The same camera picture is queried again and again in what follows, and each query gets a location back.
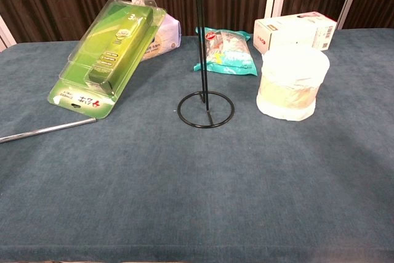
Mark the white paper roll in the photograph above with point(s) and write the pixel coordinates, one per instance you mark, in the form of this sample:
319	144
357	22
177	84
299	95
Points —
291	84

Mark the blue-grey tablecloth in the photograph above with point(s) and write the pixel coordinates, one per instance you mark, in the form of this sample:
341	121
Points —
197	183

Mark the teal snack bag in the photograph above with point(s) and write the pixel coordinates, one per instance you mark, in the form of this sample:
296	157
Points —
229	52

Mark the purple tissue pack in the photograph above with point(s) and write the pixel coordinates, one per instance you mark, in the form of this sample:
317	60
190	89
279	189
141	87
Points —
164	39

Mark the green toothpaste blister pack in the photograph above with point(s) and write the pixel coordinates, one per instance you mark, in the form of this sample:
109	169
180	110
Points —
106	59

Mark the white cardboard box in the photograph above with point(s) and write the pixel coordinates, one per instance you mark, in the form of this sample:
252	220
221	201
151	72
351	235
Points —
295	30

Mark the silver metal rod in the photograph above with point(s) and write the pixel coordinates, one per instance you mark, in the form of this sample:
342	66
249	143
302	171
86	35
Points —
46	130

